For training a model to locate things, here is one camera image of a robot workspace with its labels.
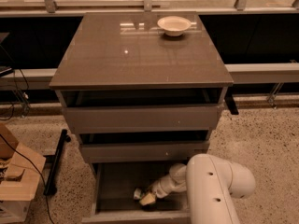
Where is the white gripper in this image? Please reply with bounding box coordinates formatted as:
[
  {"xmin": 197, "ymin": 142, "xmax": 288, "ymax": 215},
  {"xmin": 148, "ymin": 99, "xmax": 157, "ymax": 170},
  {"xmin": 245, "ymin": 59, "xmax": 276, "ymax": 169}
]
[{"xmin": 139, "ymin": 175, "xmax": 180, "ymax": 206}]

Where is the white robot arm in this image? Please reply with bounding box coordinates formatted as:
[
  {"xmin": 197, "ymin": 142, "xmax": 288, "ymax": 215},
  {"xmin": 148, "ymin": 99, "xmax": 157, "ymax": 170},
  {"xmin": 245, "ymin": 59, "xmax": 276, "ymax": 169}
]
[{"xmin": 139, "ymin": 154, "xmax": 256, "ymax": 224}]

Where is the bottom grey open drawer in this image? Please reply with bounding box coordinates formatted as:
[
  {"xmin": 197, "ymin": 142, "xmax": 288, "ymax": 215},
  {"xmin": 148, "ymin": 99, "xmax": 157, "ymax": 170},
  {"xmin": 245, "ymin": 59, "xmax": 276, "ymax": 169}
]
[{"xmin": 81, "ymin": 161, "xmax": 191, "ymax": 224}]

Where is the middle grey drawer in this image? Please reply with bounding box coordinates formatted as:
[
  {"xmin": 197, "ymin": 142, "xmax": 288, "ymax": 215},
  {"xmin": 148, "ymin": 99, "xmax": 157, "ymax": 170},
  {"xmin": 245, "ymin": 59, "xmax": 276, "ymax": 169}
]
[{"xmin": 79, "ymin": 141, "xmax": 210, "ymax": 163}]

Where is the top grey drawer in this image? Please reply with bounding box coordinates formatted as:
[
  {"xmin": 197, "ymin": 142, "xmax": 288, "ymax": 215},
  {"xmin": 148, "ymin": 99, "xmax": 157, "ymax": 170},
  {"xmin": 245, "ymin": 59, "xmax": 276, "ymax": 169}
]
[{"xmin": 63, "ymin": 105, "xmax": 223, "ymax": 134}]

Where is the grey drawer cabinet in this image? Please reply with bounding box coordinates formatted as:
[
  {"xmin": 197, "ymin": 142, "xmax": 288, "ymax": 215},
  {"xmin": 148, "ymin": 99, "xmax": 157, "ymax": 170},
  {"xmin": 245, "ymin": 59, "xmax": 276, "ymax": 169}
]
[{"xmin": 49, "ymin": 11, "xmax": 235, "ymax": 224}]

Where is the black metal bar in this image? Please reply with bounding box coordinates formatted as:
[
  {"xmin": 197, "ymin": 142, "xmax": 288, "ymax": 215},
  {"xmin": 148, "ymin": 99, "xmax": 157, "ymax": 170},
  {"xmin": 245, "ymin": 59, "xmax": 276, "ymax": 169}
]
[{"xmin": 44, "ymin": 129, "xmax": 71, "ymax": 196}]

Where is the cardboard box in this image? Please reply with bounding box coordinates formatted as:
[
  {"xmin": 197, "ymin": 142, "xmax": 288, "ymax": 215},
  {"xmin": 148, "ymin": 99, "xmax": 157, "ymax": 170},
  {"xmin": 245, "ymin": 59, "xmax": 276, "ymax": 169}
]
[{"xmin": 0, "ymin": 124, "xmax": 46, "ymax": 224}]

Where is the white bowl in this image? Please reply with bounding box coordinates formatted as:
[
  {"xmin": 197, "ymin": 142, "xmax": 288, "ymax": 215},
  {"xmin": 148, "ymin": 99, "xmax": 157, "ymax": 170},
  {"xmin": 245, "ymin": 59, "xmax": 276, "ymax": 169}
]
[{"xmin": 157, "ymin": 16, "xmax": 192, "ymax": 36}]

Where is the black cable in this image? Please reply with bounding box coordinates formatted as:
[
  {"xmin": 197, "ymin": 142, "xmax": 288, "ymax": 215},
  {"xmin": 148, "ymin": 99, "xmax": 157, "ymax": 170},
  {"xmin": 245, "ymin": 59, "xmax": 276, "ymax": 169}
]
[{"xmin": 0, "ymin": 133, "xmax": 56, "ymax": 224}]

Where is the black bracket behind cabinet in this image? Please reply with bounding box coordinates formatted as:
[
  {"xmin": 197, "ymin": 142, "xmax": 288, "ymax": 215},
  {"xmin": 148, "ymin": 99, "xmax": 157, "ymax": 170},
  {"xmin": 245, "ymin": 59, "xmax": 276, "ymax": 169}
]
[{"xmin": 224, "ymin": 90, "xmax": 239, "ymax": 115}]

